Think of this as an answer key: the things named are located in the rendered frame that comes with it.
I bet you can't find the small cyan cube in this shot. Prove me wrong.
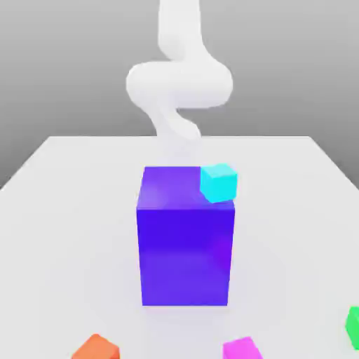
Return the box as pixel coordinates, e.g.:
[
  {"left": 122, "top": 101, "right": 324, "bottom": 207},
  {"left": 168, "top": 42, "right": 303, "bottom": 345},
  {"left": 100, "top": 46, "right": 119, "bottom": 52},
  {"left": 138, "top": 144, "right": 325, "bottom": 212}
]
[{"left": 199, "top": 163, "right": 238, "bottom": 204}]

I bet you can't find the small magenta cube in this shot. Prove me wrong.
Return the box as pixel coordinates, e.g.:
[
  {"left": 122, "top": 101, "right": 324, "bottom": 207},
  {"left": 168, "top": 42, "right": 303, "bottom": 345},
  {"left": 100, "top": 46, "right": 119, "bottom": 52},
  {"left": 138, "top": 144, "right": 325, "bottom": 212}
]
[{"left": 222, "top": 336, "right": 264, "bottom": 359}]

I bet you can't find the small orange cube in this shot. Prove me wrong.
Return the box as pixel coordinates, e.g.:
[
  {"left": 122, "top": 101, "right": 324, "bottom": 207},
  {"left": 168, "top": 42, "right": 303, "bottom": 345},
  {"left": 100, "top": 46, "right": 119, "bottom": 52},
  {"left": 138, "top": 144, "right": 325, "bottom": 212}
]
[{"left": 70, "top": 332, "right": 121, "bottom": 359}]

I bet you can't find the small green cube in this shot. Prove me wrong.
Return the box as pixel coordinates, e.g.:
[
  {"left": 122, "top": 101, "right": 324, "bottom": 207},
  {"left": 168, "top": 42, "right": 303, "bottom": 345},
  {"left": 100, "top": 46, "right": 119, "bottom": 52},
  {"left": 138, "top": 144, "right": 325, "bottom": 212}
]
[{"left": 344, "top": 306, "right": 359, "bottom": 351}]

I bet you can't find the large purple box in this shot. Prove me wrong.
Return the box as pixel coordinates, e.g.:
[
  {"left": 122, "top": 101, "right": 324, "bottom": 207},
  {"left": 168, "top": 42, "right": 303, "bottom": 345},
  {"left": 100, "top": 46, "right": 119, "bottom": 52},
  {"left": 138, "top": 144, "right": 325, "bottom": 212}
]
[{"left": 135, "top": 165, "right": 236, "bottom": 307}]

